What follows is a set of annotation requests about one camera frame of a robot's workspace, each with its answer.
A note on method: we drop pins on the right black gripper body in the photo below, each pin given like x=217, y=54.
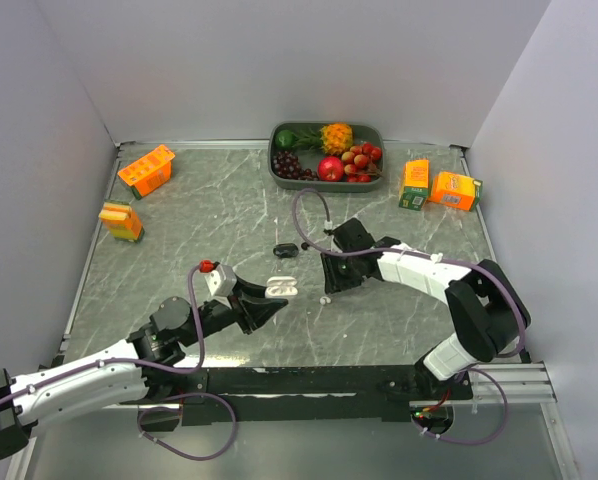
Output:
x=341, y=272

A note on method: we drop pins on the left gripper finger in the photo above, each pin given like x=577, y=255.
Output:
x=247, y=290
x=258, y=312

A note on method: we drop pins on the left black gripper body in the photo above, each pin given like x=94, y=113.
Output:
x=235, y=300

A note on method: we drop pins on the white earbud charging case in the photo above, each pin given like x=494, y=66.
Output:
x=281, y=287

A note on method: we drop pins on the black earbud charging case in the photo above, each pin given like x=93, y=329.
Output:
x=285, y=250

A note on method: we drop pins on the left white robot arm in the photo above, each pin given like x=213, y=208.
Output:
x=145, y=366

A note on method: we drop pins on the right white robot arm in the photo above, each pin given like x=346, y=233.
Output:
x=485, y=310

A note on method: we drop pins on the red apple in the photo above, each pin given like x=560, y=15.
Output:
x=330, y=169

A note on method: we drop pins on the green yellow carton right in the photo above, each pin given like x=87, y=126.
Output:
x=415, y=183

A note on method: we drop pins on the red lychee bunch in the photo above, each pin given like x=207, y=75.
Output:
x=361, y=163

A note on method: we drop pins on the dark grape bunch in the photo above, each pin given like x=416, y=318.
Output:
x=286, y=165

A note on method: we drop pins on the orange pineapple toy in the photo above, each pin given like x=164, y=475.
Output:
x=332, y=139

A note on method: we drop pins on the orange carton far right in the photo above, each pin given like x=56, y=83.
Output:
x=455, y=190

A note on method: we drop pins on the yellow orange carton left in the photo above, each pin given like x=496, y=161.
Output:
x=121, y=221

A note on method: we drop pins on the grey fruit tray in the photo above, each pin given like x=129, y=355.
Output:
x=361, y=133

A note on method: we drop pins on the green lime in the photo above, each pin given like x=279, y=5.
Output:
x=284, y=139

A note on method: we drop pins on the orange juice carton far left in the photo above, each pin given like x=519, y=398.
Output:
x=149, y=172

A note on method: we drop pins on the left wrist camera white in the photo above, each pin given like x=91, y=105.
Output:
x=219, y=278

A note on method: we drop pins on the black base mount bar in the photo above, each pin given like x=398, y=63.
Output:
x=386, y=393

